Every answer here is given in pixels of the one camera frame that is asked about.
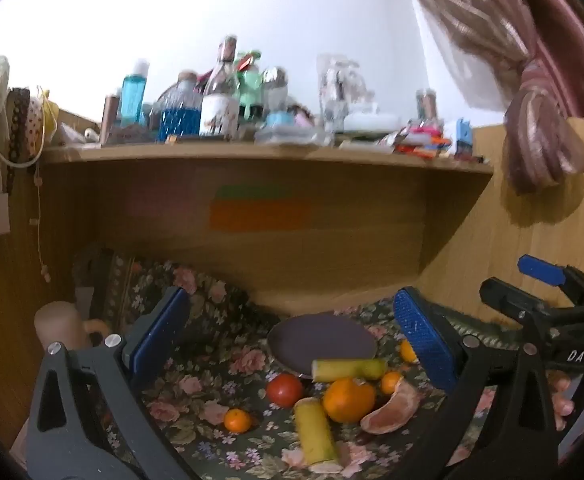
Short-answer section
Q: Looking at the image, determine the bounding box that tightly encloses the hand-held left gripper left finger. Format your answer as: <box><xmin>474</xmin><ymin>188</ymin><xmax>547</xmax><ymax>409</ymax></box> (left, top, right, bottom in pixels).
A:
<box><xmin>24</xmin><ymin>285</ymin><xmax>203</xmax><ymax>480</ymax></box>

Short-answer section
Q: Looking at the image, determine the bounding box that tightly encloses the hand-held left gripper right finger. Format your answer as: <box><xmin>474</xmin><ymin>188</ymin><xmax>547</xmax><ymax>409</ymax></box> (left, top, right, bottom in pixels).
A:
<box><xmin>393</xmin><ymin>286</ymin><xmax>561</xmax><ymax>480</ymax></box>

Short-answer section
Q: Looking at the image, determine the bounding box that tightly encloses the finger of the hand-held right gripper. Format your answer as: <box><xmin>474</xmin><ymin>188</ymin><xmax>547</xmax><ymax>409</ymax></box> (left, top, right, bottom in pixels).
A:
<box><xmin>518</xmin><ymin>254</ymin><xmax>584</xmax><ymax>311</ymax></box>
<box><xmin>479</xmin><ymin>276</ymin><xmax>584</xmax><ymax>331</ymax></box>

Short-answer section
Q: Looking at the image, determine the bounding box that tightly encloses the small mandarin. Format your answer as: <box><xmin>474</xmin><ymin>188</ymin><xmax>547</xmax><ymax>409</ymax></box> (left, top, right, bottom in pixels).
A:
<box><xmin>223</xmin><ymin>408</ymin><xmax>253</xmax><ymax>434</ymax></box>
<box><xmin>379</xmin><ymin>371</ymin><xmax>403</xmax><ymax>396</ymax></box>

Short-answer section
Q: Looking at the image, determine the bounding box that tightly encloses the large orange with sticker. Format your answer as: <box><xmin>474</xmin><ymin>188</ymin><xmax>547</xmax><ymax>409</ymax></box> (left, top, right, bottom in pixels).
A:
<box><xmin>322</xmin><ymin>377</ymin><xmax>377</xmax><ymax>424</ymax></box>

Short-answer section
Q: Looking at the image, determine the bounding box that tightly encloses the dark brown plate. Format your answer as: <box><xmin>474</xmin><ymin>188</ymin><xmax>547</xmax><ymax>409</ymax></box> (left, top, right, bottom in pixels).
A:
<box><xmin>267</xmin><ymin>312</ymin><xmax>377</xmax><ymax>377</ymax></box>

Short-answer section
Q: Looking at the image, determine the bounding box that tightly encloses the red tomato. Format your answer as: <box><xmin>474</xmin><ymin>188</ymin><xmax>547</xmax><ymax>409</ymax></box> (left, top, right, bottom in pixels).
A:
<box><xmin>266</xmin><ymin>373</ymin><xmax>305</xmax><ymax>408</ymax></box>

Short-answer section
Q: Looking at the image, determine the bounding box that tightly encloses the person's right hand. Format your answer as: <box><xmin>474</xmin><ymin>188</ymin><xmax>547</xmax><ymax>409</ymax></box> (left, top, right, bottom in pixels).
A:
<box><xmin>546</xmin><ymin>372</ymin><xmax>575</xmax><ymax>432</ymax></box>

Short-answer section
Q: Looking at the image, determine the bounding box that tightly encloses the dark green floral cloth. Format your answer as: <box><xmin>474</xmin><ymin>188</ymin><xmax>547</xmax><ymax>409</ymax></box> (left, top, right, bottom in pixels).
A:
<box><xmin>72</xmin><ymin>245</ymin><xmax>522</xmax><ymax>480</ymax></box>

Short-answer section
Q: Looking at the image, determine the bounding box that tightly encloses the beige cup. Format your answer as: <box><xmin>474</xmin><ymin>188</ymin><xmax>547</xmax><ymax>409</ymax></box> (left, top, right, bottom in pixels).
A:
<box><xmin>34</xmin><ymin>301</ymin><xmax>110</xmax><ymax>351</ymax></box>

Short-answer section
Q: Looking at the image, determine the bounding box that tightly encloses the orange sticky note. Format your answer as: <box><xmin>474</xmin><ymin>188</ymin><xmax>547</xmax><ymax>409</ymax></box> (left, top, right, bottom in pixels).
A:
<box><xmin>209</xmin><ymin>200</ymin><xmax>313</xmax><ymax>233</ymax></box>

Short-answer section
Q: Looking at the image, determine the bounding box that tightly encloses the blue plastic object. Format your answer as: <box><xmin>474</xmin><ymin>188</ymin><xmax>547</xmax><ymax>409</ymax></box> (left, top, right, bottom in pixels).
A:
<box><xmin>456</xmin><ymin>118</ymin><xmax>474</xmax><ymax>156</ymax></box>

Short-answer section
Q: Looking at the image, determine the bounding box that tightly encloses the pink striped curtain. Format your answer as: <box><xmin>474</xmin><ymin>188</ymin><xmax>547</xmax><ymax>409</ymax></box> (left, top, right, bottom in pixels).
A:
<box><xmin>394</xmin><ymin>0</ymin><xmax>584</xmax><ymax>196</ymax></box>

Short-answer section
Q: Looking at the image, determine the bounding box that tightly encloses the green sticky note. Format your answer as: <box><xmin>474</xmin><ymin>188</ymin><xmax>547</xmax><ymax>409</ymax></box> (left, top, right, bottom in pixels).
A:
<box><xmin>214</xmin><ymin>185</ymin><xmax>293</xmax><ymax>202</ymax></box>

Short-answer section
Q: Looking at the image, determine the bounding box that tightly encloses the pile of coloured packets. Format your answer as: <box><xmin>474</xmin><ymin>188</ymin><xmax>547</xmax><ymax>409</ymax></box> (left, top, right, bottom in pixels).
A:
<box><xmin>389</xmin><ymin>120</ymin><xmax>455</xmax><ymax>161</ymax></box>

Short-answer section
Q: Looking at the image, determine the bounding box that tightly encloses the small dark jar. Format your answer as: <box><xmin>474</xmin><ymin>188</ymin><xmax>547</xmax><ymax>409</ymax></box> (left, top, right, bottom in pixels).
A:
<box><xmin>416</xmin><ymin>89</ymin><xmax>438</xmax><ymax>123</ymax></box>

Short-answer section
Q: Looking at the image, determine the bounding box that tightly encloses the round blue liquid glass bottle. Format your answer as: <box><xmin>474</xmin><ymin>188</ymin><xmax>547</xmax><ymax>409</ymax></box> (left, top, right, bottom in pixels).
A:
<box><xmin>158</xmin><ymin>71</ymin><xmax>203</xmax><ymax>142</ymax></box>

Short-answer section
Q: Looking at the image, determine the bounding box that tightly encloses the brown tube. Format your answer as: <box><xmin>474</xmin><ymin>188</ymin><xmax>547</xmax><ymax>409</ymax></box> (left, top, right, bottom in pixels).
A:
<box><xmin>99</xmin><ymin>92</ymin><xmax>123</xmax><ymax>146</ymax></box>

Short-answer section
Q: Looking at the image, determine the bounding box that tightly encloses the white dish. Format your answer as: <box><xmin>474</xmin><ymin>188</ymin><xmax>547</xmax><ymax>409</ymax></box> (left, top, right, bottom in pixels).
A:
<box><xmin>344</xmin><ymin>110</ymin><xmax>403</xmax><ymax>133</ymax></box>

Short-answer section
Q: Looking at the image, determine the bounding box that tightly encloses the clear labelled glass bottle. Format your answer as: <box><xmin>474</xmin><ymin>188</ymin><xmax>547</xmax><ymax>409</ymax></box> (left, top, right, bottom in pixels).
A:
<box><xmin>199</xmin><ymin>35</ymin><xmax>240</xmax><ymax>138</ymax></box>

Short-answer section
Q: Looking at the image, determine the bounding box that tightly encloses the tall blue liquid bottle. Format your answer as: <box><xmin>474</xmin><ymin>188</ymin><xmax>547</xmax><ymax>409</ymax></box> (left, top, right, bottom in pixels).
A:
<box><xmin>119</xmin><ymin>59</ymin><xmax>151</xmax><ymax>128</ymax></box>

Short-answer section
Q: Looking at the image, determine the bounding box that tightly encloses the patterned brown ribbon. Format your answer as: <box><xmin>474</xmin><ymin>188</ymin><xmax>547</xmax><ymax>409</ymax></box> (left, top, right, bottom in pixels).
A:
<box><xmin>8</xmin><ymin>87</ymin><xmax>32</xmax><ymax>168</ymax></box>

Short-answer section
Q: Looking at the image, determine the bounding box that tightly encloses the green toy figure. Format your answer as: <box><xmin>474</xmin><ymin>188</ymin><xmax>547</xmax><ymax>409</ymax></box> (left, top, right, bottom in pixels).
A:
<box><xmin>234</xmin><ymin>50</ymin><xmax>265</xmax><ymax>118</ymax></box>

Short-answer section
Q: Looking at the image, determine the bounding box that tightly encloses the clear plastic bag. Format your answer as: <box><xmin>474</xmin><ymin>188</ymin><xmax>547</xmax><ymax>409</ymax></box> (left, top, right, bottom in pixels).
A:
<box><xmin>317</xmin><ymin>52</ymin><xmax>375</xmax><ymax>133</ymax></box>

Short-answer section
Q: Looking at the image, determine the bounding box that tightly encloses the silver bottle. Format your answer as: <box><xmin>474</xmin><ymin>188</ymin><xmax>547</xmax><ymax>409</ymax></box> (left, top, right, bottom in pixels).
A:
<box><xmin>262</xmin><ymin>66</ymin><xmax>290</xmax><ymax>116</ymax></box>

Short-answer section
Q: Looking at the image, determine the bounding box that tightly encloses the beige cord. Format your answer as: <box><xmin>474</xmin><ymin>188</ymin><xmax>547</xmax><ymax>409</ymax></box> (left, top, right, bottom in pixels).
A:
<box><xmin>31</xmin><ymin>160</ymin><xmax>53</xmax><ymax>283</ymax></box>

